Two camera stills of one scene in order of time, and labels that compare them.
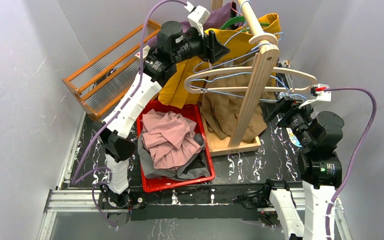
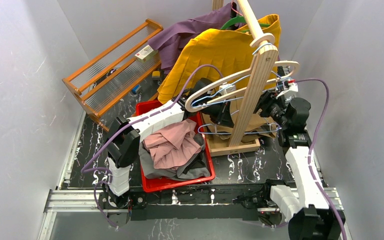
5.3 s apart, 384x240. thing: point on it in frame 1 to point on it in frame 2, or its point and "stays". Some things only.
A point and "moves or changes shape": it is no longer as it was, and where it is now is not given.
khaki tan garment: (222, 91) moves or changes shape
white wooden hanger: (201, 90) to (190, 107)
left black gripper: (210, 44) to (216, 110)
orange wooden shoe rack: (100, 82) stays
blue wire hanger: (195, 70) to (231, 133)
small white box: (145, 53) stays
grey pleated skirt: (195, 166) stays
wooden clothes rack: (266, 57) stays
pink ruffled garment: (170, 138) stays
